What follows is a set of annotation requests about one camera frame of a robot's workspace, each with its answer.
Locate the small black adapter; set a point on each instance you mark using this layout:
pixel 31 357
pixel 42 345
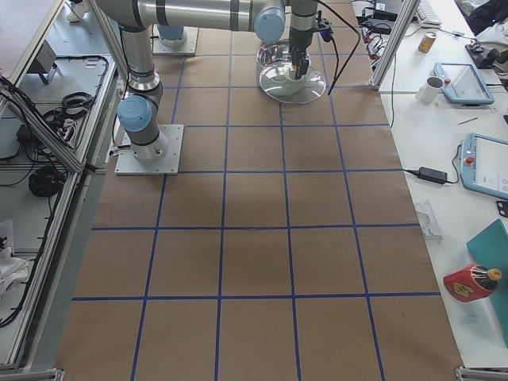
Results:
pixel 432 175

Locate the clear plastic holder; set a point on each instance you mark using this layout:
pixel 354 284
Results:
pixel 427 221

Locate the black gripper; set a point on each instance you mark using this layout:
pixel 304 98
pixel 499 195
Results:
pixel 298 40

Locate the aluminium frame post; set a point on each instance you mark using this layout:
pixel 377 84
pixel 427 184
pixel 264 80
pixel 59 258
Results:
pixel 402 23

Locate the white mug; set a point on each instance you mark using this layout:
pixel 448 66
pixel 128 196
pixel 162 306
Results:
pixel 430 89

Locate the white crumpled cloth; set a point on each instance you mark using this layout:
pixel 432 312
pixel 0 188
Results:
pixel 14 270

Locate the glass pot lid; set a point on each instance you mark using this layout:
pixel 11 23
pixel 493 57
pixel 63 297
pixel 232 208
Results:
pixel 314 88

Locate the teal board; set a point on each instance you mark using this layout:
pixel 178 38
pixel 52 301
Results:
pixel 489 249

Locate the yellow drink can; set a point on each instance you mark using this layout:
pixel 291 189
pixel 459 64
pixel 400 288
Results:
pixel 427 42

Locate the lower blue teach pendant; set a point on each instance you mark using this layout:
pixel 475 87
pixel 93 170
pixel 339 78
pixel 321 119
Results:
pixel 483 165

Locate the blue teach pendant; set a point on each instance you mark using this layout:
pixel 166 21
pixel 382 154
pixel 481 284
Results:
pixel 463 84
pixel 483 165

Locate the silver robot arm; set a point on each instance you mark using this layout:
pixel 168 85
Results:
pixel 173 37
pixel 267 19

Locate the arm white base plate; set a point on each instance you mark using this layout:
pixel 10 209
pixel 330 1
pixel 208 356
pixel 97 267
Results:
pixel 185 46
pixel 158 158

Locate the upper blue teach pendant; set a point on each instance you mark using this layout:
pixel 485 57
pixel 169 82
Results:
pixel 463 84

